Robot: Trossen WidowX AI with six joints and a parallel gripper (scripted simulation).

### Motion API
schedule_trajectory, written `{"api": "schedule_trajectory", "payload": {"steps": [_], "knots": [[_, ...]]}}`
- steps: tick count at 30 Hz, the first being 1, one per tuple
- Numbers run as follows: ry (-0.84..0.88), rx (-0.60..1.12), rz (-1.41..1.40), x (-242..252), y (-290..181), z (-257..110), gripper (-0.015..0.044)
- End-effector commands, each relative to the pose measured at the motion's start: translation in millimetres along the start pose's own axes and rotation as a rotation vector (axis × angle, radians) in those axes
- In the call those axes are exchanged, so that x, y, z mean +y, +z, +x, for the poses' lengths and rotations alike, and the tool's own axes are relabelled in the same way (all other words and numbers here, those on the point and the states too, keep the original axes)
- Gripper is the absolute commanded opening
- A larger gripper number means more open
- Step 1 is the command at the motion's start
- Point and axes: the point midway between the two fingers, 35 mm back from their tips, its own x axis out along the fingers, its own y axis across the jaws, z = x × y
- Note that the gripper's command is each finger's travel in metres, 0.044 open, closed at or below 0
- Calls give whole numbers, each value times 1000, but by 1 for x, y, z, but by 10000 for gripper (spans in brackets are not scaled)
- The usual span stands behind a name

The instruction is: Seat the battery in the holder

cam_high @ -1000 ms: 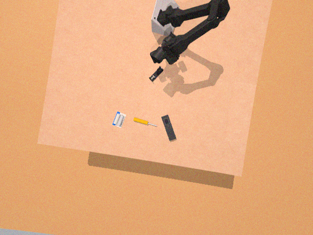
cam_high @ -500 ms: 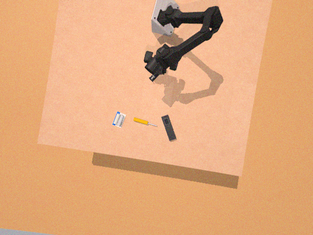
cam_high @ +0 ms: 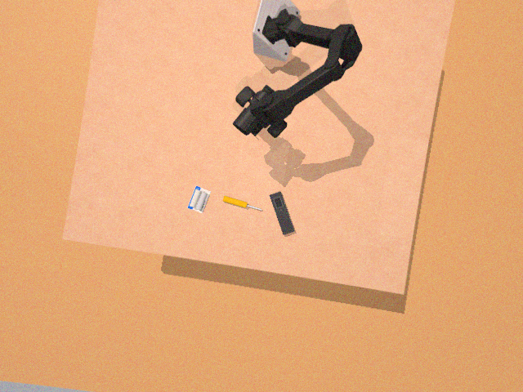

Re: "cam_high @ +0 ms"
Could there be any yellow-handled screwdriver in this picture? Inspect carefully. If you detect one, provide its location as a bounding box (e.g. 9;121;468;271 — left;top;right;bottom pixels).
223;196;261;210

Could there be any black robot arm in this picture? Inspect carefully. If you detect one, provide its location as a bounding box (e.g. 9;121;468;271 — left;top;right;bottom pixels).
232;9;363;136

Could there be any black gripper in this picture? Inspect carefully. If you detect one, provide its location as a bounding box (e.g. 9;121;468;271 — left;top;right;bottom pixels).
235;86;288;138

